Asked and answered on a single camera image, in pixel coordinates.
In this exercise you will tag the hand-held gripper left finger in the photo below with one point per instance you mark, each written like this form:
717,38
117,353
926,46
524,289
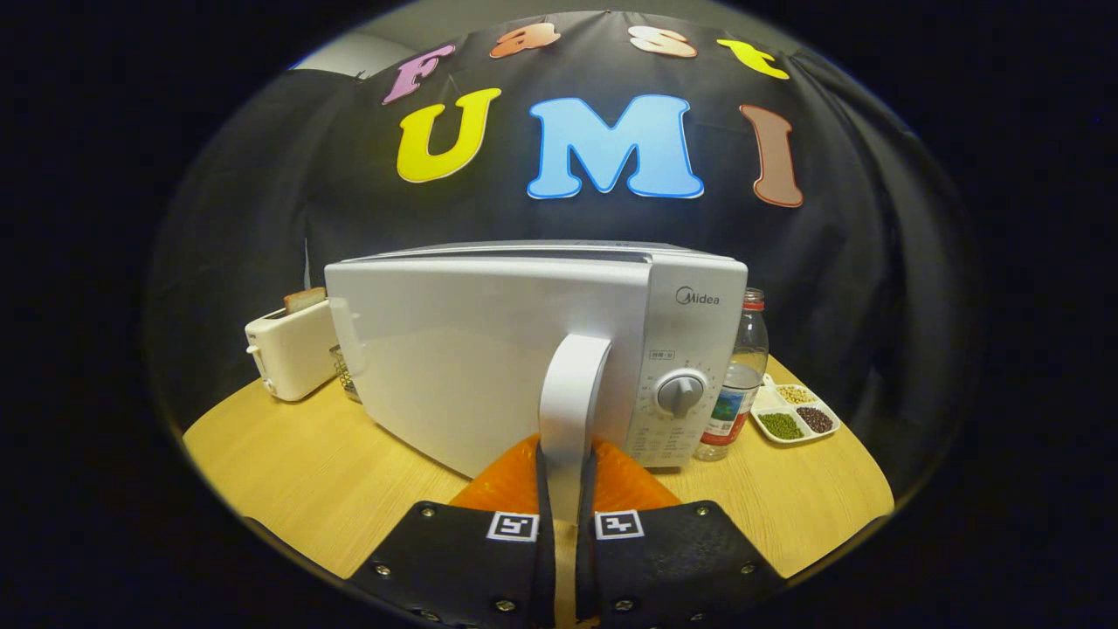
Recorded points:
463,568

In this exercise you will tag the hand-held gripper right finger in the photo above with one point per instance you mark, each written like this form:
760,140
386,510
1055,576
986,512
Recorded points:
664,568

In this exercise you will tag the white microwave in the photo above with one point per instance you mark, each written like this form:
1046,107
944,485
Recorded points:
472,367

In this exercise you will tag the white divided dish of beans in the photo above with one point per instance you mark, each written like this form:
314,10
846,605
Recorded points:
786,425

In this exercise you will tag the clear plastic water bottle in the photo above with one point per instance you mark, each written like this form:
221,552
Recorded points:
738,384

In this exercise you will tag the white toaster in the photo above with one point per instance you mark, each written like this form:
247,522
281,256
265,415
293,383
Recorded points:
293,354

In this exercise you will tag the toast slice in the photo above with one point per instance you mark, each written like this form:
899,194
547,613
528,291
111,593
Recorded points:
304,300

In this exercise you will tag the black backdrop cloth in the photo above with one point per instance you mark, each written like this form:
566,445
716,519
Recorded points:
262,175

